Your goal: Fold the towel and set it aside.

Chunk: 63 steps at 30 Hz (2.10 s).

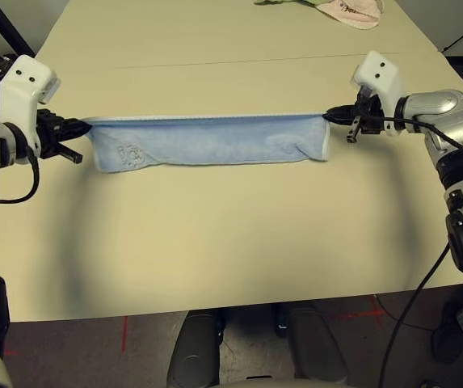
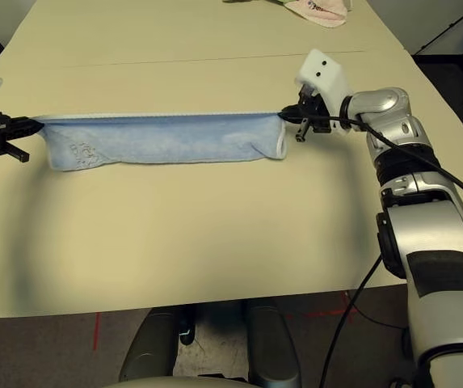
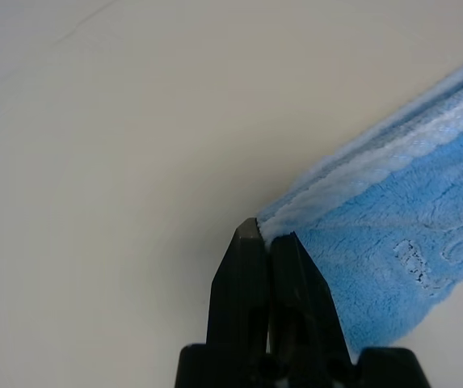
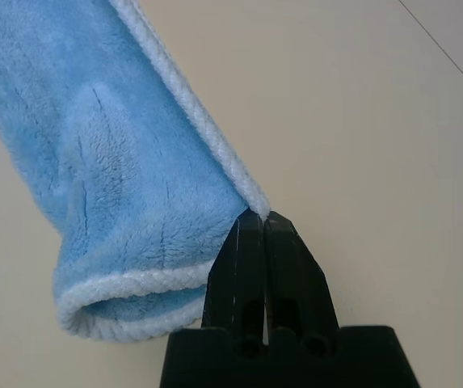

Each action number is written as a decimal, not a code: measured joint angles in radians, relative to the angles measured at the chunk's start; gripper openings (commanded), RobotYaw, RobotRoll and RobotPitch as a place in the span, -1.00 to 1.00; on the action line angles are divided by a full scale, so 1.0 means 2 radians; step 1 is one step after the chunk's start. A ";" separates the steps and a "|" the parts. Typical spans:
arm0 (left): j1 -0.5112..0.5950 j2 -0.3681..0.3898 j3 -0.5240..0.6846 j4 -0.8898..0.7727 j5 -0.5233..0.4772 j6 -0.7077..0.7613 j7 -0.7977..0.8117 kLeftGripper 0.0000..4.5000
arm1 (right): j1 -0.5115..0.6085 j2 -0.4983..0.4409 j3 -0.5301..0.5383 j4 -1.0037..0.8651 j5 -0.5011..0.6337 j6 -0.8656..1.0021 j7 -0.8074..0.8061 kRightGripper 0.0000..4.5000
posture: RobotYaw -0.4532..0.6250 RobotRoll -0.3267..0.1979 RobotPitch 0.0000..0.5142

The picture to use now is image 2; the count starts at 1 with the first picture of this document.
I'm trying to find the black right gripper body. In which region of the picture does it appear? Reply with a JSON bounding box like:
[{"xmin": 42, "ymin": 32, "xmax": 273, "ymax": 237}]
[{"xmin": 294, "ymin": 86, "xmax": 332, "ymax": 143}]

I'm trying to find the light blue terry towel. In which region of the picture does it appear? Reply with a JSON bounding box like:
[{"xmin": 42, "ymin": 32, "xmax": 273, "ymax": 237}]
[{"xmin": 32, "ymin": 108, "xmax": 288, "ymax": 173}]

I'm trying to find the pink terry towel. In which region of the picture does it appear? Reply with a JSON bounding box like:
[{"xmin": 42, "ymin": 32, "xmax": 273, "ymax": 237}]
[{"xmin": 285, "ymin": 0, "xmax": 356, "ymax": 29}]

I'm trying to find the black low cabinet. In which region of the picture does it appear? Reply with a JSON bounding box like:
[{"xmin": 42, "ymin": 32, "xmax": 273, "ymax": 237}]
[{"xmin": 412, "ymin": 52, "xmax": 463, "ymax": 110}]

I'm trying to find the black tripod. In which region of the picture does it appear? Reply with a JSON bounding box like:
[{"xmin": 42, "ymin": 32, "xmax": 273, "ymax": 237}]
[{"xmin": 416, "ymin": 15, "xmax": 463, "ymax": 78}]

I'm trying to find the grey right robot leg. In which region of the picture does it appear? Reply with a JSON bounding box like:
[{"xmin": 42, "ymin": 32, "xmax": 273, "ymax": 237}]
[{"xmin": 246, "ymin": 305, "xmax": 303, "ymax": 388}]

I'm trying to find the grey robot leg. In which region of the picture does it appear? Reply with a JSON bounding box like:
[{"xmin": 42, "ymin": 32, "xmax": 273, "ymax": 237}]
[
  {"xmin": 118, "ymin": 309, "xmax": 179, "ymax": 383},
  {"xmin": 246, "ymin": 305, "xmax": 303, "ymax": 388}
]

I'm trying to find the grey left robot leg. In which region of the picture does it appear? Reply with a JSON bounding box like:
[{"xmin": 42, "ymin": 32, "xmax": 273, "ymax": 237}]
[{"xmin": 118, "ymin": 309, "xmax": 179, "ymax": 383}]

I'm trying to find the grey robot torso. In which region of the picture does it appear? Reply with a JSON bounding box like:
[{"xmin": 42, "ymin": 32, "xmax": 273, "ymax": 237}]
[{"xmin": 105, "ymin": 375, "xmax": 256, "ymax": 388}]

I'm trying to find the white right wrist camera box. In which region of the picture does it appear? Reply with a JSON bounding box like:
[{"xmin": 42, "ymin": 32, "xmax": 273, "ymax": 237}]
[{"xmin": 293, "ymin": 48, "xmax": 353, "ymax": 133}]

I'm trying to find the black right arm trailing cable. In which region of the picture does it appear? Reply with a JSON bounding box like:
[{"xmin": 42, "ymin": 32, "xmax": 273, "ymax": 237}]
[{"xmin": 323, "ymin": 254, "xmax": 384, "ymax": 388}]

